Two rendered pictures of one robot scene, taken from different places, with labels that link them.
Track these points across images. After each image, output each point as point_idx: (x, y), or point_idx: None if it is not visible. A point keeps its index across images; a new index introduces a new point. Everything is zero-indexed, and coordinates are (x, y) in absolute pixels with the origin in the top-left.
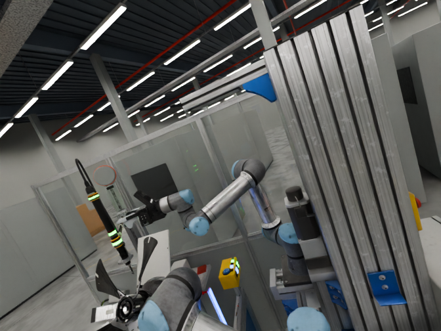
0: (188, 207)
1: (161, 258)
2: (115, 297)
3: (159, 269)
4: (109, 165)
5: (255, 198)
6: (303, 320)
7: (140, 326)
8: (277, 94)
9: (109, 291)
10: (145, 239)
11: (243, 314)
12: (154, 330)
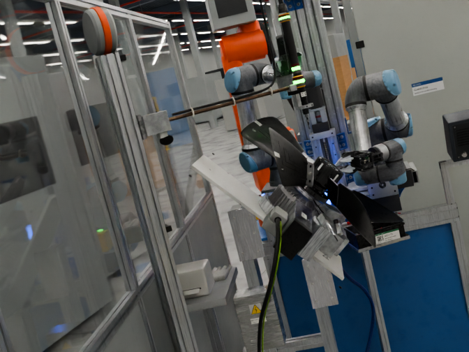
0: None
1: (237, 184)
2: (300, 184)
3: (250, 194)
4: (61, 20)
5: (253, 108)
6: (369, 119)
7: (395, 77)
8: (317, 2)
9: (294, 177)
10: (246, 130)
11: None
12: (397, 76)
